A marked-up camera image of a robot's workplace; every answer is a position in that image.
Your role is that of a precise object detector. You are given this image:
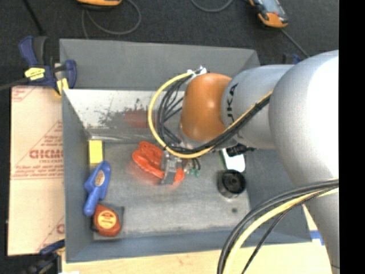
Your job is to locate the grey metal bin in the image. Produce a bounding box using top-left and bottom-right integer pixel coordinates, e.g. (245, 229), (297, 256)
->
(59, 38), (312, 263)

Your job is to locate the orange tape measure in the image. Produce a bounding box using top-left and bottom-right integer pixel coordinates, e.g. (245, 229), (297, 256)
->
(90, 203), (124, 238)

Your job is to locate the orange plastic toy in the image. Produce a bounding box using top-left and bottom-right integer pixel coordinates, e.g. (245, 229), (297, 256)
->
(131, 140), (185, 186)

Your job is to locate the black round cap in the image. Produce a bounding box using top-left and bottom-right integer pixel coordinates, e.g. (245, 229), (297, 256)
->
(217, 169), (247, 199)

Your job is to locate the brown cardboard board red print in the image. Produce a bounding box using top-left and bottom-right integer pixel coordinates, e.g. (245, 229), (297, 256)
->
(6, 85), (66, 257)

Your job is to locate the black cylinder on white bracket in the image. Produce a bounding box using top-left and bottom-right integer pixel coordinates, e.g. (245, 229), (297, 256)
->
(220, 143), (257, 173)

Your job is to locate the yellow block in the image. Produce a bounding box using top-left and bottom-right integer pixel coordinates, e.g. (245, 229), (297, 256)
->
(88, 139), (104, 166)

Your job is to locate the blue plastic handle tool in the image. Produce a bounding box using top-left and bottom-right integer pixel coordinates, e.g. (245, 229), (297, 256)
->
(83, 160), (112, 217)

